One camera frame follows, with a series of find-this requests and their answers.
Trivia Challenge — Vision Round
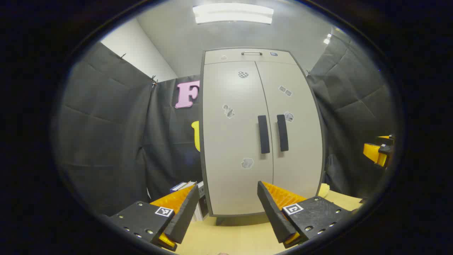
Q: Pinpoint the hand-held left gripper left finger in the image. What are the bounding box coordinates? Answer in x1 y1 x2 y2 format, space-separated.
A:
108 184 200 252

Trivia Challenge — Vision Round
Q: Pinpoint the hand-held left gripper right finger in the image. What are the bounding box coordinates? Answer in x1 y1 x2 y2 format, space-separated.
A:
257 181 352 248

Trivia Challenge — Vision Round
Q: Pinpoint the grey shoe cabinet door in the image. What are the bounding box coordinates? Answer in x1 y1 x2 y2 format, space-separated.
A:
203 61 275 216
256 61 324 209

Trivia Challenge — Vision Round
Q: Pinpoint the grey double-door shoe cabinet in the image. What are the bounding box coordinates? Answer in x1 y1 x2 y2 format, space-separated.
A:
200 47 326 226

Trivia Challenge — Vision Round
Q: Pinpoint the grey book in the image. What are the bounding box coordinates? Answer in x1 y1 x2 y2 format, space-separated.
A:
193 181 210 222

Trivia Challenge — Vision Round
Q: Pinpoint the black backdrop cloth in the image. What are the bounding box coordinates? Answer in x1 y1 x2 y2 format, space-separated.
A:
57 34 395 216

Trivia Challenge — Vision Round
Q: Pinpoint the large ceiling light panel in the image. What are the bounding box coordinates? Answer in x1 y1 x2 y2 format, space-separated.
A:
192 3 275 25

